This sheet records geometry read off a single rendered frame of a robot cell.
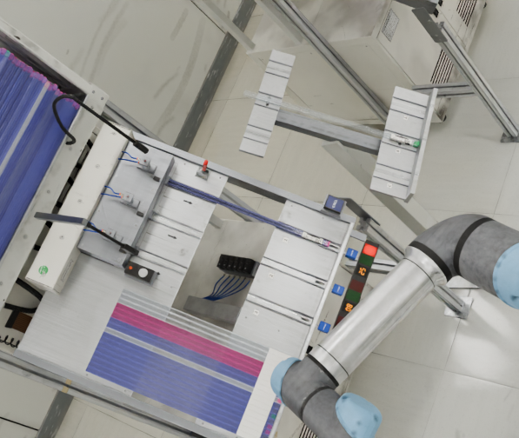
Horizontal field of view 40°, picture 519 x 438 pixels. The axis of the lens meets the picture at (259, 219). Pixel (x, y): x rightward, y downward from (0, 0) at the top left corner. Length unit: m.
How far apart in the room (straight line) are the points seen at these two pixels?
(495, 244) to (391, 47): 1.58
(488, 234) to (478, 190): 1.56
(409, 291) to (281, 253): 0.78
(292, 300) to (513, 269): 0.89
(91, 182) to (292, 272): 0.60
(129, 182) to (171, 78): 2.10
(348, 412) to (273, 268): 0.89
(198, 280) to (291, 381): 1.30
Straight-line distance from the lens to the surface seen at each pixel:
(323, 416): 1.19
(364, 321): 1.26
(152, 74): 4.00
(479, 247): 1.26
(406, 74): 2.80
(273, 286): 1.99
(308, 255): 2.01
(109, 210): 2.00
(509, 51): 3.17
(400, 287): 1.28
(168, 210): 2.05
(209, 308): 2.34
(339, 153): 2.13
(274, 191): 2.04
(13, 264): 1.95
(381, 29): 2.69
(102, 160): 2.03
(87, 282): 2.03
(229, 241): 2.49
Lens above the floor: 2.19
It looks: 40 degrees down
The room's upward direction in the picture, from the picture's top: 53 degrees counter-clockwise
